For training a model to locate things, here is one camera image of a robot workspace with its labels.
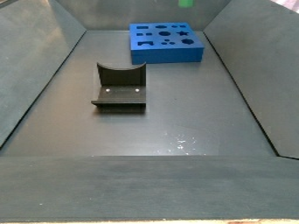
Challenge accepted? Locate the green hexagon peg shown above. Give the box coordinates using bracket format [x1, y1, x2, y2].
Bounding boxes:
[178, 0, 193, 8]

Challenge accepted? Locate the blue shape sorting board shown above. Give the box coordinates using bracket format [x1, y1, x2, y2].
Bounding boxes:
[129, 22, 204, 65]

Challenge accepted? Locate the black curved holder stand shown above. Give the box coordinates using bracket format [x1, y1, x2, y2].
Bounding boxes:
[90, 64, 145, 107]

